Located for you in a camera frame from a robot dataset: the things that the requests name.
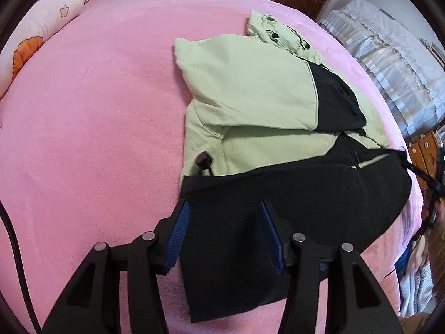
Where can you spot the long pink bolster pillow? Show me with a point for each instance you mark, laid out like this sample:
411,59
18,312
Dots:
38,24

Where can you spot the pink bed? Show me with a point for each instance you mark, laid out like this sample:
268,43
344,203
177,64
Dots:
87,128

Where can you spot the green and black hooded jacket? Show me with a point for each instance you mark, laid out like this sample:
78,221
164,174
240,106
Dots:
260,94

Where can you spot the clothes on floor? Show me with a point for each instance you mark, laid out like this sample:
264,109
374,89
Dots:
415,278

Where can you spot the white lace furniture cover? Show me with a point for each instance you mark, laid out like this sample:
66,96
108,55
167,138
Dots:
393,59

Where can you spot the stack of books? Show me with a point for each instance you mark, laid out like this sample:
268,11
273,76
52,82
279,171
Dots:
434,50

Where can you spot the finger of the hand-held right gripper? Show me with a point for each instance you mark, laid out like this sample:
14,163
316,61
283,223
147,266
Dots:
424,177

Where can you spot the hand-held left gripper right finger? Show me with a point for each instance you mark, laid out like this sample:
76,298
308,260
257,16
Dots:
273,240

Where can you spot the wooden drawer cabinet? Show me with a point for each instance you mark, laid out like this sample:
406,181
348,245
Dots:
424,160

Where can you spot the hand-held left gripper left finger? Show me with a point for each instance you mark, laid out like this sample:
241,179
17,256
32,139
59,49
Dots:
177,236

